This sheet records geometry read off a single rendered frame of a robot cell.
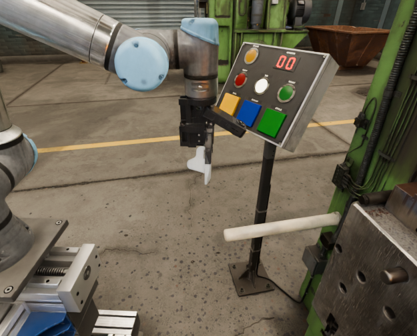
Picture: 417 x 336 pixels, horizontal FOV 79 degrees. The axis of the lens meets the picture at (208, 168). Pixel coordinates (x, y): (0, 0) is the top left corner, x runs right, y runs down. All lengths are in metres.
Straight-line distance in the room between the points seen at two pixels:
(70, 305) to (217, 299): 0.91
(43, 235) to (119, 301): 0.87
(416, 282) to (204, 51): 0.59
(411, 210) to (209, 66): 0.51
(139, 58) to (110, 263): 1.46
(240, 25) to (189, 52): 4.57
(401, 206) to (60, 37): 0.70
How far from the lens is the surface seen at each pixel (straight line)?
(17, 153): 0.75
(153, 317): 1.49
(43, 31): 0.46
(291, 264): 1.70
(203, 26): 0.54
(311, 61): 0.82
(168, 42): 0.55
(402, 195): 0.68
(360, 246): 0.72
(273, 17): 5.36
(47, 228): 0.80
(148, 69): 0.41
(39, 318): 0.81
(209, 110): 0.59
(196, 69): 0.55
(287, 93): 0.81
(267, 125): 0.81
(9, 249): 0.73
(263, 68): 0.91
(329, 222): 1.06
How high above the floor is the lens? 1.31
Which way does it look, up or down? 33 degrees down
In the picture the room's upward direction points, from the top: straight up
